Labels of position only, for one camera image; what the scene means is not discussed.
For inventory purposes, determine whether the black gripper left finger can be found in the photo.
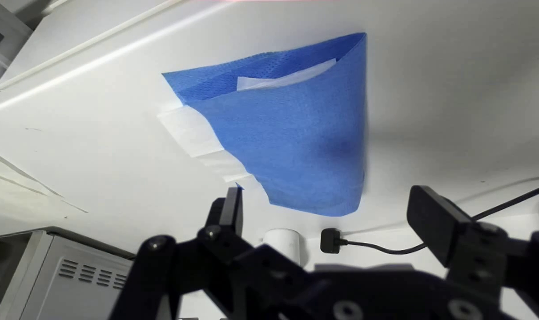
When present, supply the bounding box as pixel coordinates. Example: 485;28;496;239
108;184;311;320

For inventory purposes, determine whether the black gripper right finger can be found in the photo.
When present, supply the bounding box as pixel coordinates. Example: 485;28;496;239
407;184;539;320

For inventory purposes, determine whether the blue placemat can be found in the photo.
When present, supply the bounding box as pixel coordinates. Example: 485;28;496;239
160;31;368;218

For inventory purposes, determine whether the white mug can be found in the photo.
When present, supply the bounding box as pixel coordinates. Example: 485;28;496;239
261;227;309;264

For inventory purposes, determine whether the silver microwave oven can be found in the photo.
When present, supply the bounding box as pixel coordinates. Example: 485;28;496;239
0;227;138;320

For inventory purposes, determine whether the black power cable with plug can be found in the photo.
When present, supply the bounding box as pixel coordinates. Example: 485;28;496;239
318;179;539;257

